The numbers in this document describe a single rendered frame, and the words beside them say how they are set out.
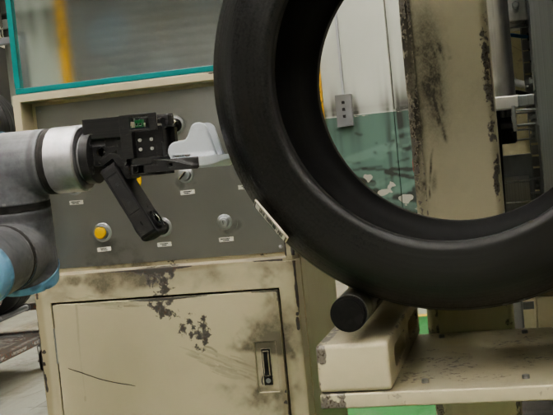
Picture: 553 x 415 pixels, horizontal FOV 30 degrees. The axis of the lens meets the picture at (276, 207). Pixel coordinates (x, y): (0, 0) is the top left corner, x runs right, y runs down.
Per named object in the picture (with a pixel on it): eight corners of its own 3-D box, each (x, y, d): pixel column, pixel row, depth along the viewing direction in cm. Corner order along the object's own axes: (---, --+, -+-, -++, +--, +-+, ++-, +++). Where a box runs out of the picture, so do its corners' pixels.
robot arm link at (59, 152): (45, 195, 136) (76, 191, 146) (79, 192, 135) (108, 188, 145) (39, 127, 136) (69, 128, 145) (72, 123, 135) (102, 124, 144)
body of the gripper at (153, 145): (160, 111, 133) (73, 119, 136) (165, 178, 133) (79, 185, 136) (178, 112, 140) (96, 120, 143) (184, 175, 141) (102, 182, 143)
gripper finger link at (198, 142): (230, 118, 131) (162, 125, 134) (234, 165, 132) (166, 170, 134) (237, 118, 134) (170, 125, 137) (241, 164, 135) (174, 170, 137)
